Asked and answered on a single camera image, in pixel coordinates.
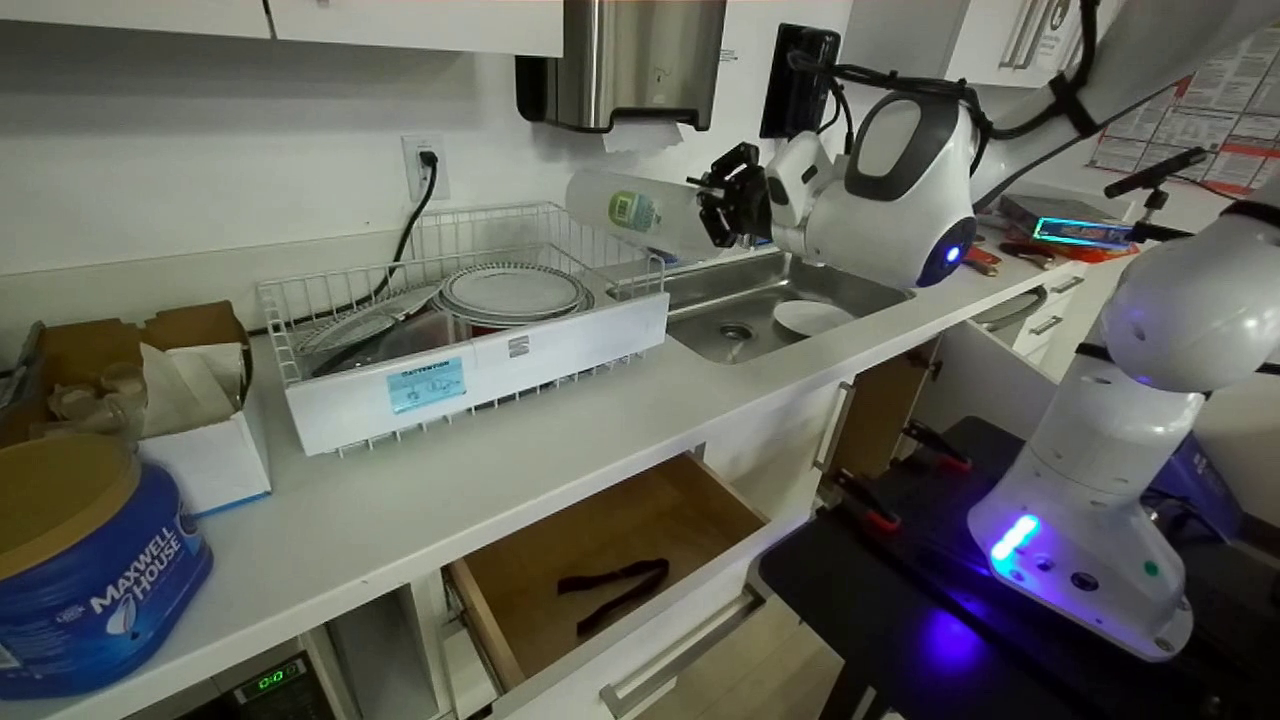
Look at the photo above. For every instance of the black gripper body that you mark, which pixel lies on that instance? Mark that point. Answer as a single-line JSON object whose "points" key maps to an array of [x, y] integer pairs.
{"points": [[748, 192]]}

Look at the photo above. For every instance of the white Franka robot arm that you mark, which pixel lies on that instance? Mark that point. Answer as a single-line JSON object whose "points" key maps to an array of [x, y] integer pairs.
{"points": [[1120, 443]]}

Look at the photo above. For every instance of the stainless steel sink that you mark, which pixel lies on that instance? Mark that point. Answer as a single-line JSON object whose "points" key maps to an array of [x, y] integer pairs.
{"points": [[723, 315]]}

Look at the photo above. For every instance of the white round plate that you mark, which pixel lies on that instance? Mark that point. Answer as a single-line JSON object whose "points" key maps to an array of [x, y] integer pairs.
{"points": [[815, 316]]}

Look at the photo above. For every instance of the steel paper towel dispenser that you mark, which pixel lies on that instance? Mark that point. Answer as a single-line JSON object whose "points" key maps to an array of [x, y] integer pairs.
{"points": [[641, 62]]}

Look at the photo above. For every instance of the round plate dark rim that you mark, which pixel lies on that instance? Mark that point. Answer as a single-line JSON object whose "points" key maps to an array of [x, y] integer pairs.
{"points": [[514, 294]]}

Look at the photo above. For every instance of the orange pliers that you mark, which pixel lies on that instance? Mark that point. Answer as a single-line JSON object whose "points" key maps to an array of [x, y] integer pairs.
{"points": [[980, 259]]}

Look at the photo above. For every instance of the open wooden cabinet door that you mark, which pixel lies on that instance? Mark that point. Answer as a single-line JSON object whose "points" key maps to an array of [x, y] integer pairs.
{"points": [[880, 412]]}

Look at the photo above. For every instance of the black red cart tool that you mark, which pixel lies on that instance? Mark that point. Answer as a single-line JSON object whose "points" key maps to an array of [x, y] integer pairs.
{"points": [[935, 451], [865, 505]]}

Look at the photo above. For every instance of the black device teal light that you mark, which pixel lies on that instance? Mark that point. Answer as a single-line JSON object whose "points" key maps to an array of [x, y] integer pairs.
{"points": [[1073, 228]]}

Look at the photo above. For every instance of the open wooden drawer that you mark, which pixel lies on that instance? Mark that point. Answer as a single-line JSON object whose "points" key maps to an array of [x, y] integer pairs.
{"points": [[584, 532]]}

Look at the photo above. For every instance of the white upper cabinet door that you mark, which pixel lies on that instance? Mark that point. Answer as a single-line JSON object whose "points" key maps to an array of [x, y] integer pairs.
{"points": [[135, 13], [413, 22]]}

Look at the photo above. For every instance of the grey leaning plate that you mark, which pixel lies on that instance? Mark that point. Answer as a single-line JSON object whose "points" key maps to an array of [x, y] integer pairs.
{"points": [[360, 332]]}

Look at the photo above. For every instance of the black robot cart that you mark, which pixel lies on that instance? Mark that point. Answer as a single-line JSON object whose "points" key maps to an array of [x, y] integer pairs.
{"points": [[906, 625]]}

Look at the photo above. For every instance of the small white box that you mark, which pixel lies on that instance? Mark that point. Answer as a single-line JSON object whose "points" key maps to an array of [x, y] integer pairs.
{"points": [[206, 466]]}

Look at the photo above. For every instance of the appliance green display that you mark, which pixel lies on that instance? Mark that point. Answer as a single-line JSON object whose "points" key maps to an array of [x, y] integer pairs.
{"points": [[266, 684]]}

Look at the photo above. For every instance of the open cardboard box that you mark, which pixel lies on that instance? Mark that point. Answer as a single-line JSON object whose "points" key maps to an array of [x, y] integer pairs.
{"points": [[82, 366]]}

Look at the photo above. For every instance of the blue coffee can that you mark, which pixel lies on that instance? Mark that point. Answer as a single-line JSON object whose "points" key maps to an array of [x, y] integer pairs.
{"points": [[107, 601]]}

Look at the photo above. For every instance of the black wall dispenser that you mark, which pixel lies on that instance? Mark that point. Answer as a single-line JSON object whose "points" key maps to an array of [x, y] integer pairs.
{"points": [[794, 80]]}

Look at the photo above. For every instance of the white wall outlet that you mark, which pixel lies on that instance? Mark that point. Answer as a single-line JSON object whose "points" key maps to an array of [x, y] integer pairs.
{"points": [[426, 182]]}

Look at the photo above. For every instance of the black camera stand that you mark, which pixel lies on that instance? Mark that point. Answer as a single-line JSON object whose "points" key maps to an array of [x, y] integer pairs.
{"points": [[1155, 173]]}

